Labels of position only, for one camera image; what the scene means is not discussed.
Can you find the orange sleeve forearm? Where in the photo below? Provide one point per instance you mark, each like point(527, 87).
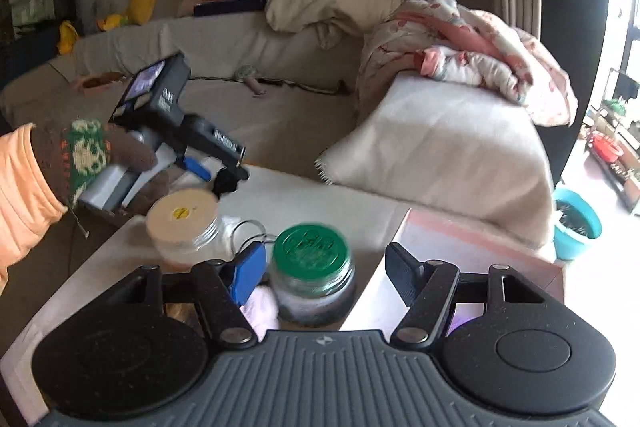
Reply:
point(28, 205)

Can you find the pink snack tray on sofa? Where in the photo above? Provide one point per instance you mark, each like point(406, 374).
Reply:
point(98, 83)

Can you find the yellow plush toy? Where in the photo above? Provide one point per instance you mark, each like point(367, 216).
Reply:
point(112, 21)

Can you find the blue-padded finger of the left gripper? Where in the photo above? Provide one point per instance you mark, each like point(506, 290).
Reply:
point(190, 164)

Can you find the lavender fluffy sock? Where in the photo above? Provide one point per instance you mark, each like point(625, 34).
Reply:
point(261, 311)

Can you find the small doll on sofa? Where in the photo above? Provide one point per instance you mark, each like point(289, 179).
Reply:
point(248, 75)

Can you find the teal plastic basin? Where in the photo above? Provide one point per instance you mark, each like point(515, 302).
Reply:
point(577, 226)

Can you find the white table cloth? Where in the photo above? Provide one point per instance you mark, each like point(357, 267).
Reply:
point(269, 200)

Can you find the dark navy flat box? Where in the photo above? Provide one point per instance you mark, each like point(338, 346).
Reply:
point(224, 7)

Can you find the tall tan lidded canister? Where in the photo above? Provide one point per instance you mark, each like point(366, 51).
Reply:
point(186, 228)

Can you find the green-lidded glass jar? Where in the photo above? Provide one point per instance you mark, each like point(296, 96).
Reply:
point(312, 275)

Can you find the pink floral blanket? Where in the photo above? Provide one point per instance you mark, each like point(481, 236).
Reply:
point(442, 40)

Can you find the cream pillow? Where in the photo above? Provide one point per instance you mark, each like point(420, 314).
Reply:
point(331, 19)

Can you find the beige sofa with cover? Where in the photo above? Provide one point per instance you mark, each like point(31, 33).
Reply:
point(455, 148)

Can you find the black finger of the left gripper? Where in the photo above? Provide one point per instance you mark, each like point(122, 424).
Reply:
point(227, 180)

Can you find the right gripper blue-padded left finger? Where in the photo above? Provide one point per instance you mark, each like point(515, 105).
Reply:
point(221, 288)

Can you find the left hand brown knit glove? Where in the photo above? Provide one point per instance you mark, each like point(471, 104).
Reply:
point(72, 156)

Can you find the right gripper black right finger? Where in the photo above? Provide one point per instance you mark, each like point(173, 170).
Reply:
point(427, 288)

